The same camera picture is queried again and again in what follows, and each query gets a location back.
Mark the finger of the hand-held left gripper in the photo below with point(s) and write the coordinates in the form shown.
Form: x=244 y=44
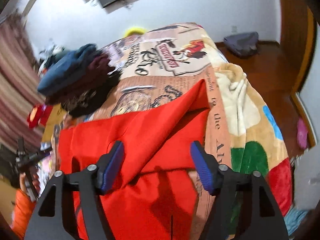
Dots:
x=37 y=156
x=20 y=147

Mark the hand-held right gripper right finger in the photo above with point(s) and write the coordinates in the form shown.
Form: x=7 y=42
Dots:
x=201 y=167

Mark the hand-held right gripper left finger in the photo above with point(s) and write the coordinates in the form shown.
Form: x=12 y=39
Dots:
x=113 y=165

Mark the red zip jacket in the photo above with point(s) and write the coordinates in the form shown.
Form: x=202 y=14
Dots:
x=155 y=135

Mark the person's left forearm orange sleeve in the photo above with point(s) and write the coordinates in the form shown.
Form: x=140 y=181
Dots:
x=22 y=212

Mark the pile of clothes and clutter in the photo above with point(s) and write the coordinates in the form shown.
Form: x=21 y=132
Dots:
x=50 y=55

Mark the pile of dark folded clothes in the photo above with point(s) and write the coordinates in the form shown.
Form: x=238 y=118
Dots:
x=100 y=67

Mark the person's left hand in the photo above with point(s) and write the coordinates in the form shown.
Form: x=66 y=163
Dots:
x=23 y=183

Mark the pile of papers and booklets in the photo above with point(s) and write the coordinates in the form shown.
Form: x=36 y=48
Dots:
x=46 y=167

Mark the red plush flower toy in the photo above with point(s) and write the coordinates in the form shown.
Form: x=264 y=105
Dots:
x=35 y=116

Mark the black patterned folded garment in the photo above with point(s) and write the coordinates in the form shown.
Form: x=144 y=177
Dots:
x=85 y=105

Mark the striped brown curtain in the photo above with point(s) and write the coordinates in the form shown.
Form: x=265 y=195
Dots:
x=15 y=80

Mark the blue folded garment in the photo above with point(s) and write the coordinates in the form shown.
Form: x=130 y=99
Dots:
x=65 y=72

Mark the pink slipper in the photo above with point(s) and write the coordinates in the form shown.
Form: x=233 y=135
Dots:
x=302 y=132

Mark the printed blanket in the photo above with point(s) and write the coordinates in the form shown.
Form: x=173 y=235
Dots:
x=175 y=62

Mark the light blue cloth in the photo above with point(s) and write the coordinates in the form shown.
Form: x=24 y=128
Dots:
x=296 y=221

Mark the grey bag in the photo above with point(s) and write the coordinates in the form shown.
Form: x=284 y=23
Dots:
x=241 y=43

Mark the brown wooden door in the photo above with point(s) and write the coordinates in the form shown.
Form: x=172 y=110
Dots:
x=292 y=30

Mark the white wall socket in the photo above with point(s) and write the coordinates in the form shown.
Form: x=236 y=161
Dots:
x=234 y=29

